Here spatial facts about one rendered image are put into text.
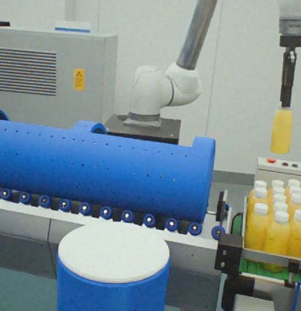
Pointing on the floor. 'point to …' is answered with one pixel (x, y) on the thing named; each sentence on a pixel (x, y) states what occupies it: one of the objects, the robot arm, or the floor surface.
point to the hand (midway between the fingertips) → (285, 96)
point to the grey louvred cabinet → (55, 76)
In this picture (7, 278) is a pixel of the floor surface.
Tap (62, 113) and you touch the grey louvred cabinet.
